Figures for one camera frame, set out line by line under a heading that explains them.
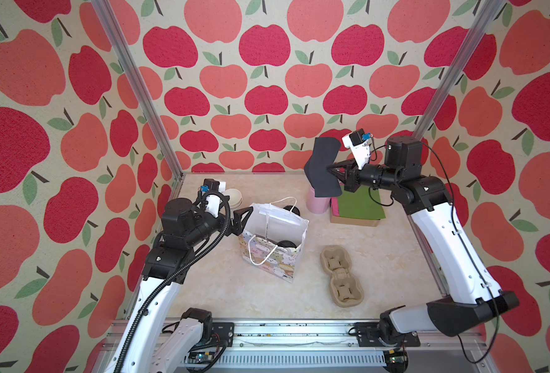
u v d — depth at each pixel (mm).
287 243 816
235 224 575
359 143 533
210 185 528
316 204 1043
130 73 827
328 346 734
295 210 1035
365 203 598
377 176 538
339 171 642
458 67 820
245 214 613
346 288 815
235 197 940
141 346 387
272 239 907
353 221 985
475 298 386
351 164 570
